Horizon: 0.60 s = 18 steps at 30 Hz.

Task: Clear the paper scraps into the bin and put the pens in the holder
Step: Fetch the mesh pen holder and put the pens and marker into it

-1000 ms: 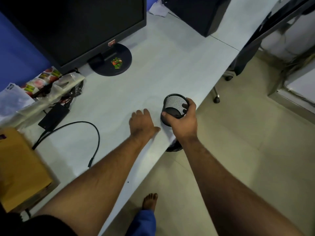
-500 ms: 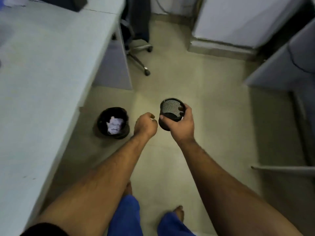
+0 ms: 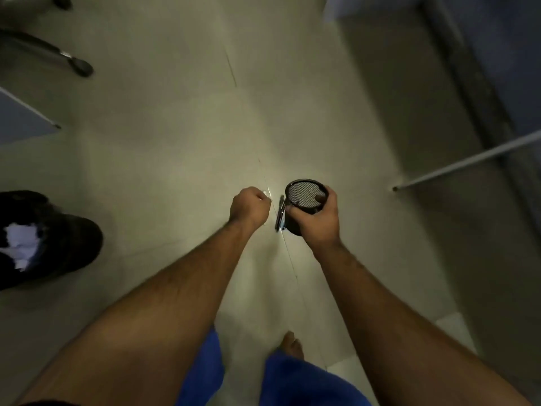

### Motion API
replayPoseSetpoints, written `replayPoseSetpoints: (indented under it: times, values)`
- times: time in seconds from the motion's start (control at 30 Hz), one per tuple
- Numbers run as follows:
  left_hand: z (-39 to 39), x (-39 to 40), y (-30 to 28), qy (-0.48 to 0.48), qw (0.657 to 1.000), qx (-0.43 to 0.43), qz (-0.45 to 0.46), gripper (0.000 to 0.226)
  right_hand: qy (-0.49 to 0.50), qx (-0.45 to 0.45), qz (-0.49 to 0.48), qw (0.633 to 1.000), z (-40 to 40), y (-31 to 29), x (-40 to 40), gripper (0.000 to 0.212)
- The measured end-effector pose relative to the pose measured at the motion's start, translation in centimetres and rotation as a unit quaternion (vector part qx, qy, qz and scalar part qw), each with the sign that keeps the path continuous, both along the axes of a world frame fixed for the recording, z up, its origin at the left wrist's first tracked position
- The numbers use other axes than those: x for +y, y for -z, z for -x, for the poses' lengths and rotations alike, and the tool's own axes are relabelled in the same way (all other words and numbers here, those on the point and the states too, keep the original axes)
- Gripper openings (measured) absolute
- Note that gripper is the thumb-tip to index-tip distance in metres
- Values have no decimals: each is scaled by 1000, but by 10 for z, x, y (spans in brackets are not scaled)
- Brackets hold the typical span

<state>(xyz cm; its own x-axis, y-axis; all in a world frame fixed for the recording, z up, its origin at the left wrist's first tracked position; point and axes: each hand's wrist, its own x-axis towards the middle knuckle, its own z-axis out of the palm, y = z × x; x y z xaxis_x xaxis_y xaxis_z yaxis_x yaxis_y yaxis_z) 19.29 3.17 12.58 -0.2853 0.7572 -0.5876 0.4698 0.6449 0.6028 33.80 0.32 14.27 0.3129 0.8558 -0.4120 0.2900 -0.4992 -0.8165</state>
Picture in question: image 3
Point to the person's left fingers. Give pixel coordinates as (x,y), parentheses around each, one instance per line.
(260,200)

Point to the person's right hand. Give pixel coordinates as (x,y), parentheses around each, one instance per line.
(321,228)

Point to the person's left forearm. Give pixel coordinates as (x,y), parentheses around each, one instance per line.
(169,300)

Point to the person's left hand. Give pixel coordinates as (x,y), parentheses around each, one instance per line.
(247,207)

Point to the black office chair base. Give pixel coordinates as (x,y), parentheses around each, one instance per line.
(50,50)

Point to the person's bare foot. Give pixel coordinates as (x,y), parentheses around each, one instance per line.
(291,345)

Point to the black pen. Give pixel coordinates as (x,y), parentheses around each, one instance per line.
(279,215)

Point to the black mesh pen holder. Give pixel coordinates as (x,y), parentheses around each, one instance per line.
(305,193)

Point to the black waste bin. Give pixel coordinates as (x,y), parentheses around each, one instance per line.
(63,245)

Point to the person's right forearm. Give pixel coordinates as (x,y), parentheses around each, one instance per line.
(380,325)

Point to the blue shorts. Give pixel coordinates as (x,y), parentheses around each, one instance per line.
(296,384)

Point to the grey desk panel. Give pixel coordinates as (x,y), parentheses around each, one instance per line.
(19,120)

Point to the white crumpled paper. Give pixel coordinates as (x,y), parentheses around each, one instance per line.
(21,243)

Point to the white metal desk leg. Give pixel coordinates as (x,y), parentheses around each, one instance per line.
(465,161)

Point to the person's right thumb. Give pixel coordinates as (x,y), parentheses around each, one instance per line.
(328,197)

